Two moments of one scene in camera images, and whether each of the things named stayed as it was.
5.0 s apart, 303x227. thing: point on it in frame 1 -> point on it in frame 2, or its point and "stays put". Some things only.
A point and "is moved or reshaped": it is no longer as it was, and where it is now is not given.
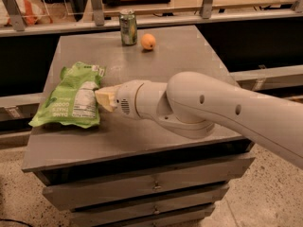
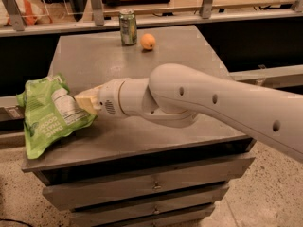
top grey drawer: x=178 y=183 stays put
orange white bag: x=31 y=8 stays put
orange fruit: x=148 y=41 stays put
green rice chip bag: x=74 y=100 is moved or reshaped
